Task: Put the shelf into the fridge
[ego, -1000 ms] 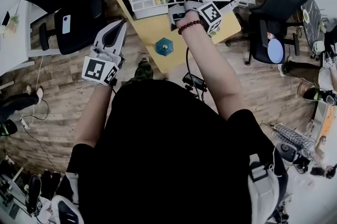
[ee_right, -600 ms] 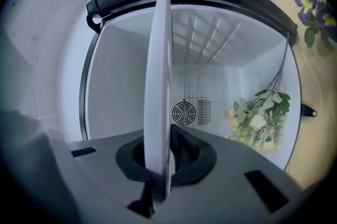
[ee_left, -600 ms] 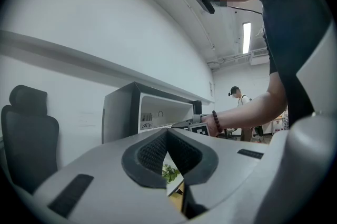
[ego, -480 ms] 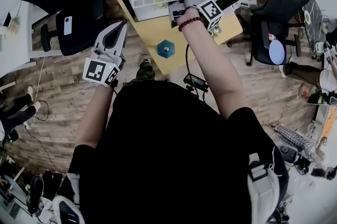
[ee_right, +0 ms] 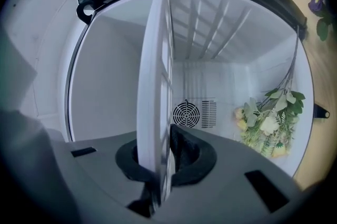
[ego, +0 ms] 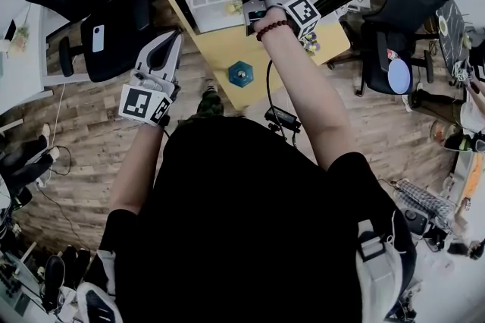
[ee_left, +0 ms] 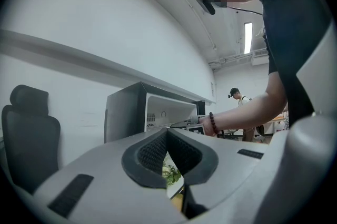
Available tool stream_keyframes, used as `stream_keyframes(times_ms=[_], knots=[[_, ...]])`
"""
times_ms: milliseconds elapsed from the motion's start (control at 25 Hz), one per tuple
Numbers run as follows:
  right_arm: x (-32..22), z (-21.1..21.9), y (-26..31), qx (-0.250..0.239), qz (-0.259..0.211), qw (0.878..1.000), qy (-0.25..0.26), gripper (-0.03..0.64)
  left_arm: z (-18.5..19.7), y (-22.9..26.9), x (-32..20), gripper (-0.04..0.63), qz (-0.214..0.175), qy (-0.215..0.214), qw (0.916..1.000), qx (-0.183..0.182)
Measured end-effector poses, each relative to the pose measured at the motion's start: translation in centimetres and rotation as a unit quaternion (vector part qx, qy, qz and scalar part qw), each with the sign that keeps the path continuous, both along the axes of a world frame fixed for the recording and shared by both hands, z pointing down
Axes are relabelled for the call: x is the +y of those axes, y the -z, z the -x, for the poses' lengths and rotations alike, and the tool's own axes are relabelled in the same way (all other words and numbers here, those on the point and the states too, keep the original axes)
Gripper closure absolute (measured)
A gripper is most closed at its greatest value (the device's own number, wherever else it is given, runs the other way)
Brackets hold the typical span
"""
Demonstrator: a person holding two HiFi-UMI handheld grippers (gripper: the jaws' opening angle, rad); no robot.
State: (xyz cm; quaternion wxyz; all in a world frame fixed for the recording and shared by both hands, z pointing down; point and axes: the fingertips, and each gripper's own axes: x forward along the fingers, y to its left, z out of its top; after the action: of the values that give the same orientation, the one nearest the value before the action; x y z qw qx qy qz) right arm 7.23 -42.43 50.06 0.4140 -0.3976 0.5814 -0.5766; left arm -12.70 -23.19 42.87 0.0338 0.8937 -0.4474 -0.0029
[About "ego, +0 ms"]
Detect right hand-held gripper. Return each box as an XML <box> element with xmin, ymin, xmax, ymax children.
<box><xmin>242</xmin><ymin>0</ymin><xmax>322</xmax><ymax>42</ymax></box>

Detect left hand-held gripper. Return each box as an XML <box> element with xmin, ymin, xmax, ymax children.
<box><xmin>117</xmin><ymin>30</ymin><xmax>185</xmax><ymax>127</ymax></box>

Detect person's left forearm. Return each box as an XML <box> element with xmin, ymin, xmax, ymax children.
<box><xmin>109</xmin><ymin>124</ymin><xmax>166</xmax><ymax>216</ymax></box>

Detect person's right forearm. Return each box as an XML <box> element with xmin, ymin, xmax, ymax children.
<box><xmin>261</xmin><ymin>24</ymin><xmax>357</xmax><ymax>173</ymax></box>

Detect white black shoulder pad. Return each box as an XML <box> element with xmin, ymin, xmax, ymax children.
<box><xmin>75</xmin><ymin>249</ymin><xmax>118</xmax><ymax>323</ymax></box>

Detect person's right hand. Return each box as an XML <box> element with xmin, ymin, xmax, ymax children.
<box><xmin>252</xmin><ymin>8</ymin><xmax>292</xmax><ymax>33</ymax></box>

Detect yellow table with black base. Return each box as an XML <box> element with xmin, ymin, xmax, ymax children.
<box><xmin>165</xmin><ymin>0</ymin><xmax>352</xmax><ymax>112</ymax></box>

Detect person's camouflage trousers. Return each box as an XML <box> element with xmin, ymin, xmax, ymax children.
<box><xmin>177</xmin><ymin>89</ymin><xmax>224</xmax><ymax>125</ymax></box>

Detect white smartphone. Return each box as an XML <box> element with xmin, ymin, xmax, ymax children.
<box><xmin>92</xmin><ymin>24</ymin><xmax>105</xmax><ymax>53</ymax></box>

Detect blue lantern ornament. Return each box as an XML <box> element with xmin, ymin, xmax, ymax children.
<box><xmin>227</xmin><ymin>61</ymin><xmax>254</xmax><ymax>88</ymax></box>

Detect purple flowers in white pot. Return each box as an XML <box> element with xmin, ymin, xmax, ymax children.
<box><xmin>302</xmin><ymin>32</ymin><xmax>321</xmax><ymax>55</ymax></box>

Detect black waist-mounted device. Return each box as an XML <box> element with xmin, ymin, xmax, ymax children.
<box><xmin>264</xmin><ymin>105</ymin><xmax>302</xmax><ymax>133</ymax></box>

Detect white desk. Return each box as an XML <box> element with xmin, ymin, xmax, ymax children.
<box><xmin>0</xmin><ymin>5</ymin><xmax>92</xmax><ymax>114</ymax></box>

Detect small pale flower bunch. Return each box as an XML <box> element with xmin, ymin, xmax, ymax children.
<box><xmin>11</xmin><ymin>25</ymin><xmax>30</xmax><ymax>49</ymax></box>

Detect pale blue round disc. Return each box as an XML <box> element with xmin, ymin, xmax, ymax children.
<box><xmin>386</xmin><ymin>58</ymin><xmax>413</xmax><ymax>95</ymax></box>

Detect person's black shirt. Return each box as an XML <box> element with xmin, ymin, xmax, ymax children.
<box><xmin>100</xmin><ymin>116</ymin><xmax>408</xmax><ymax>323</ymax></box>

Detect dark marble round table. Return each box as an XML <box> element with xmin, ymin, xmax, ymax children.
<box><xmin>435</xmin><ymin>0</ymin><xmax>471</xmax><ymax>76</ymax></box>

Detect glass jar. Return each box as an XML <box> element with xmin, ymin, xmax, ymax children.
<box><xmin>430</xmin><ymin>119</ymin><xmax>455</xmax><ymax>143</ymax></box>

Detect black green-striped device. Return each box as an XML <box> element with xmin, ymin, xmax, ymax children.
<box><xmin>443</xmin><ymin>131</ymin><xmax>485</xmax><ymax>154</ymax></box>

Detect white side cabinet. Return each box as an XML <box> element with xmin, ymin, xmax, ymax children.
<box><xmin>450</xmin><ymin>150</ymin><xmax>485</xmax><ymax>216</ymax></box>

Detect checked cloth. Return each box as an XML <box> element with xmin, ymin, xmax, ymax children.
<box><xmin>393</xmin><ymin>179</ymin><xmax>455</xmax><ymax>224</ymax></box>

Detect black round device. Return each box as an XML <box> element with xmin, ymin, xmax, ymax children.
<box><xmin>399</xmin><ymin>206</ymin><xmax>431</xmax><ymax>235</ymax></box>

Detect orange cloth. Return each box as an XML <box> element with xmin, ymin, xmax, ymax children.
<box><xmin>462</xmin><ymin>160</ymin><xmax>484</xmax><ymax>199</ymax></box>

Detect red bead bracelet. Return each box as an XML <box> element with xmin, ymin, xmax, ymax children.
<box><xmin>255</xmin><ymin>20</ymin><xmax>295</xmax><ymax>42</ymax></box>

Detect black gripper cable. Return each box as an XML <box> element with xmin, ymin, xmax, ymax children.
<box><xmin>266</xmin><ymin>58</ymin><xmax>283</xmax><ymax>125</ymax></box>

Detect black floor cable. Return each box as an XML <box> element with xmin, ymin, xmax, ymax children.
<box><xmin>37</xmin><ymin>145</ymin><xmax>73</xmax><ymax>178</ymax></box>

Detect grey buckled shoulder strap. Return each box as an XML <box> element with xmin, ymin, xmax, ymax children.
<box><xmin>355</xmin><ymin>218</ymin><xmax>418</xmax><ymax>323</ymax></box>

